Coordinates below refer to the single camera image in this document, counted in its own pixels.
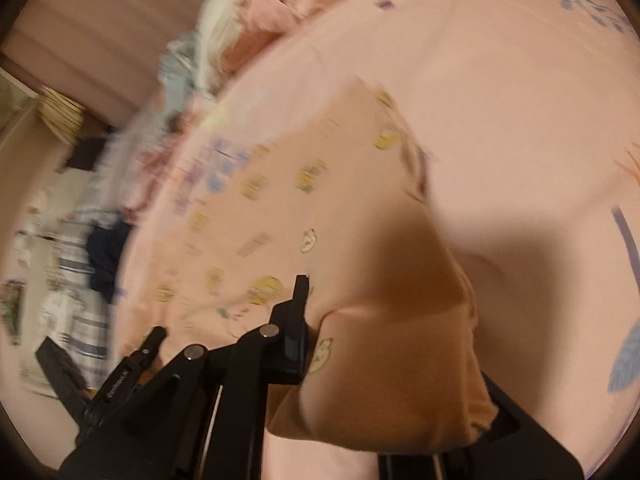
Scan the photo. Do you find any navy dark cloth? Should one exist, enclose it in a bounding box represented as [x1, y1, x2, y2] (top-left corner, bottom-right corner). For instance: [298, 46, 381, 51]
[85, 220, 133, 303]

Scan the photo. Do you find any grey garment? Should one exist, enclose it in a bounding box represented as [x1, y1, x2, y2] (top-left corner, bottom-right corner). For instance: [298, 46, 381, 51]
[157, 32, 211, 96]

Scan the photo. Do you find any folded pink garment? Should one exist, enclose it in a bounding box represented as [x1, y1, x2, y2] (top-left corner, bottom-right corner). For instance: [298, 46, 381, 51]
[225, 0, 306, 76]

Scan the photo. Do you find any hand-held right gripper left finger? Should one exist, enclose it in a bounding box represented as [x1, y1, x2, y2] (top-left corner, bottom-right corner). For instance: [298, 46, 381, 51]
[60, 275, 312, 480]

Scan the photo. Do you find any crumpled pink garment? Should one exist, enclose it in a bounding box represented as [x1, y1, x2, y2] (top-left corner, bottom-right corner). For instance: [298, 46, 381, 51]
[122, 110, 201, 221]

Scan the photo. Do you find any orange cartoon print shirt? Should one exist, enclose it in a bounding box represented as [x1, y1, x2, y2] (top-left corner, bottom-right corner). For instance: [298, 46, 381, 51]
[150, 76, 501, 456]

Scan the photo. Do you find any dark brown cloth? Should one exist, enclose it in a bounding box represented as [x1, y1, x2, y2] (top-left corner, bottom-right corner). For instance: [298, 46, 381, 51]
[65, 135, 113, 173]

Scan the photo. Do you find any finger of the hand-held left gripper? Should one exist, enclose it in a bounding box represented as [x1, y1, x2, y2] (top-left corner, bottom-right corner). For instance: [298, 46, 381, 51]
[35, 337, 98, 413]
[135, 326, 168, 361]

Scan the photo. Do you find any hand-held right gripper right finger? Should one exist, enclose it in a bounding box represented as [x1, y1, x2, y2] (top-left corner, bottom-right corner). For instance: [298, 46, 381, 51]
[450, 372, 584, 480]

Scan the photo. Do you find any pink animal print blanket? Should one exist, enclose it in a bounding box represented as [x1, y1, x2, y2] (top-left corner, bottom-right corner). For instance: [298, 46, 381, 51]
[112, 0, 640, 480]

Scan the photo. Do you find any small yellow striped curtain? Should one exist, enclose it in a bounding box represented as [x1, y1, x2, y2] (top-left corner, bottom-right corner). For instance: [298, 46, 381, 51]
[37, 85, 86, 146]

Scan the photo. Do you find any white garment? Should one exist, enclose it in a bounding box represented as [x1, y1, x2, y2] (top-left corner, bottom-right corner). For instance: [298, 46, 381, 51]
[197, 0, 261, 91]

